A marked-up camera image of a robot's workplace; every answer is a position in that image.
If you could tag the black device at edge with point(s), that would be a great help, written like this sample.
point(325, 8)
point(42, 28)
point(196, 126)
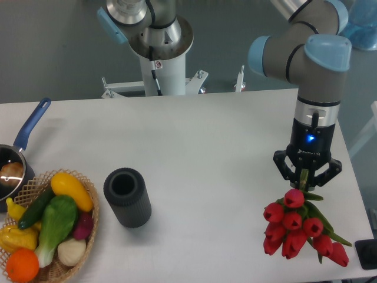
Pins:
point(366, 251)

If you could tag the white frame at right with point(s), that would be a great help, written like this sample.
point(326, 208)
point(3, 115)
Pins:
point(365, 134)

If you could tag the red tulip bouquet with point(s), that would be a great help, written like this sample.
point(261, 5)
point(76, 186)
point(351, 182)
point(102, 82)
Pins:
point(294, 220)

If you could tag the white garlic bulb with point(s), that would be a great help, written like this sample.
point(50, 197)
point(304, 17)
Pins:
point(71, 251)

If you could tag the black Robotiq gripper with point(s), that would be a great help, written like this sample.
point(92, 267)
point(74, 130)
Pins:
point(309, 148)

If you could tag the dark grey ribbed vase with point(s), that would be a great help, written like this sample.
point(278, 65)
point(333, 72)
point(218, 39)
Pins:
point(126, 193)

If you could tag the brown bread roll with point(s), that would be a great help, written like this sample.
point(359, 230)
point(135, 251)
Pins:
point(12, 174)

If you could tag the blue handled saucepan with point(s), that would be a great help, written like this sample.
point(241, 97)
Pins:
point(14, 153)

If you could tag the orange fruit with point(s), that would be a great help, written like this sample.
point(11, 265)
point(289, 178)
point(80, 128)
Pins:
point(22, 265)

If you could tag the yellow bell pepper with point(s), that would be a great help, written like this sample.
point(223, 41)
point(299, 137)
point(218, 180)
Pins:
point(13, 239)

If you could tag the yellow squash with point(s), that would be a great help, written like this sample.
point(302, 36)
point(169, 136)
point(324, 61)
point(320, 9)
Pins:
point(63, 183)

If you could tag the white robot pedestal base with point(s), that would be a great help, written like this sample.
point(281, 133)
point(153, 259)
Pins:
point(162, 58)

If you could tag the woven wicker basket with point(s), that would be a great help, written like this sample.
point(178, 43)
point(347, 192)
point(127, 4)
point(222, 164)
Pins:
point(57, 271)

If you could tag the small yellow banana pepper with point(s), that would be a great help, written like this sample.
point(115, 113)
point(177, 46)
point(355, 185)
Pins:
point(15, 211)

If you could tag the green bok choy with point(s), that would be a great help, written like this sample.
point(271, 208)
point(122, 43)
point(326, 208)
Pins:
point(58, 220)

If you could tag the purple red radish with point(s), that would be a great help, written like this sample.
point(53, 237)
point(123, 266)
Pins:
point(83, 227)

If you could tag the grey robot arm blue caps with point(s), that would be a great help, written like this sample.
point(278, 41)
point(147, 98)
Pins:
point(310, 54)

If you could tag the dark green cucumber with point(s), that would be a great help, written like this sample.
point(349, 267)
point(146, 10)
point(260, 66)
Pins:
point(35, 210)

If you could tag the blue plastic bag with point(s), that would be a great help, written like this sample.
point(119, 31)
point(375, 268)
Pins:
point(361, 27)

